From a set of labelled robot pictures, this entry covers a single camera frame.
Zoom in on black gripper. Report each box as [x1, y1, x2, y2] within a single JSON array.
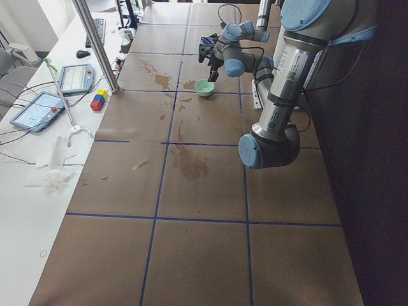
[[208, 53, 224, 82], [207, 33, 219, 47]]

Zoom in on green bowl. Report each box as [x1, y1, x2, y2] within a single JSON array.
[[194, 79, 215, 97]]

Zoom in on blue plastic cup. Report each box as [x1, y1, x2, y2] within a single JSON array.
[[201, 37, 214, 45]]

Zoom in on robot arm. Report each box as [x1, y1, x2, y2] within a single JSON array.
[[200, 1, 272, 51], [199, 1, 379, 169]]

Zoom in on white mounting pillar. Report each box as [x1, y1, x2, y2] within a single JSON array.
[[251, 78, 263, 110]]

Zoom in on small metal cup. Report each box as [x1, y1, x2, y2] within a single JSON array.
[[124, 30, 133, 41]]

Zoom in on black keyboard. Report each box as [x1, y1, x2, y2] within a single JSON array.
[[84, 18, 106, 49]]

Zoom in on red blue yellow blocks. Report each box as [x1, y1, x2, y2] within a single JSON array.
[[90, 89, 108, 112]]

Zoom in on black computer mouse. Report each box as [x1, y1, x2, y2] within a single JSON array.
[[76, 50, 91, 59]]

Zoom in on far teach pendant tablet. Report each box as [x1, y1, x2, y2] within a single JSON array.
[[59, 64, 94, 96]]

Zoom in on teach pendant tablet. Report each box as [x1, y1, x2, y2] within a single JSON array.
[[59, 64, 94, 96], [10, 92, 65, 133]]

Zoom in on reacher grabber stick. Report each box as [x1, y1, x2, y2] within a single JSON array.
[[44, 57, 94, 147]]

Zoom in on near teach pendant tablet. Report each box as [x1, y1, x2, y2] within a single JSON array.
[[10, 92, 65, 133]]

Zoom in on crumpled white tissue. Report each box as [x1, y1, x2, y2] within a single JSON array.
[[24, 136, 77, 197]]

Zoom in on aluminium frame post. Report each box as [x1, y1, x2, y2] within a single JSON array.
[[73, 0, 120, 94]]

